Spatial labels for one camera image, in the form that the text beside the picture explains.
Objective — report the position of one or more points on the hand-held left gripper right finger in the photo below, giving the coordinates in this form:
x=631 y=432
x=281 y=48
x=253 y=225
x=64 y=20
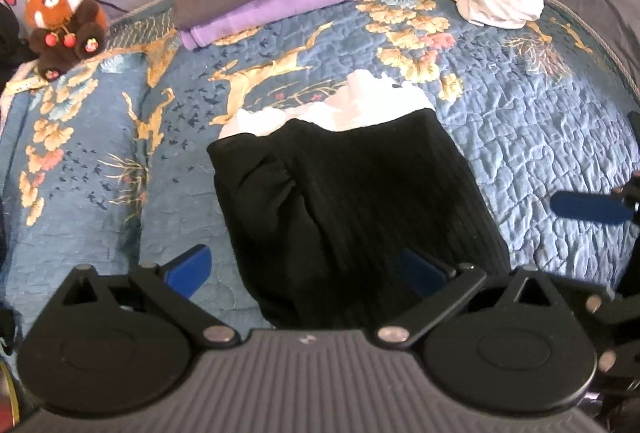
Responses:
x=425 y=273

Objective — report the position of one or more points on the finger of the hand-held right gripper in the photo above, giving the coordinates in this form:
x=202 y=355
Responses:
x=597 y=305
x=590 y=207

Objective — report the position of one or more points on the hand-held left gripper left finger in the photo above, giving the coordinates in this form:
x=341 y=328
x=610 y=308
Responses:
x=190 y=270

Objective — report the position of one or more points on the black garment with white trim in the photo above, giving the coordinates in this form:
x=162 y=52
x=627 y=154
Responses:
x=360 y=193

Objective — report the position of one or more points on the blue floral quilt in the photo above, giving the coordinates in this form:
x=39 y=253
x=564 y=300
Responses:
x=525 y=113

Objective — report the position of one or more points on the purple folded cloth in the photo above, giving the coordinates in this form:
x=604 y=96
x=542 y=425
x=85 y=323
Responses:
x=280 y=8

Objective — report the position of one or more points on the red panda plush toy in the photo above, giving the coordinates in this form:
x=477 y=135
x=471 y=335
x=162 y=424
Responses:
x=60 y=18

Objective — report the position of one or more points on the black jacket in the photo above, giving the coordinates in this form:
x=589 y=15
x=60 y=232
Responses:
x=10 y=43

